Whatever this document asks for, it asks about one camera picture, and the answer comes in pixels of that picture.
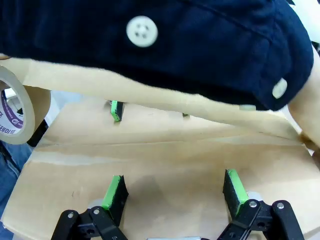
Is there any beige packing tape roll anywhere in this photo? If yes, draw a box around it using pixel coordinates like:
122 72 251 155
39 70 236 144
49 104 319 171
0 65 36 145

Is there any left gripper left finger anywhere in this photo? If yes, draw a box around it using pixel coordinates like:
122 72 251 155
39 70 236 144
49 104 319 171
53 174 131 240

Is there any beige packing tape strip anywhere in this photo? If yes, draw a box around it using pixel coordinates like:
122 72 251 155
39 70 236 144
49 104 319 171
22 58 307 147

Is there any person's left hand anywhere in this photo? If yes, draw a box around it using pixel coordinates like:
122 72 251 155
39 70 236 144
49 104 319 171
286 56 320 157

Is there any person's left forearm, navy sleeve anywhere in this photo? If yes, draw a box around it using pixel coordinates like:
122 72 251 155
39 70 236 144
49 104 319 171
0 0 315 112

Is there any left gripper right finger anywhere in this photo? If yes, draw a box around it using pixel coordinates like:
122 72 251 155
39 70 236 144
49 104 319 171
216 168 305 240

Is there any person in navy shirt, jeans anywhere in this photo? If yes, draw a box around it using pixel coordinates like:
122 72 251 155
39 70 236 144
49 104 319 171
0 139 35 211

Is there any large cardboard packing box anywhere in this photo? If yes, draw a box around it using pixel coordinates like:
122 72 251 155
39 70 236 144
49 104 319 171
0 98 320 240

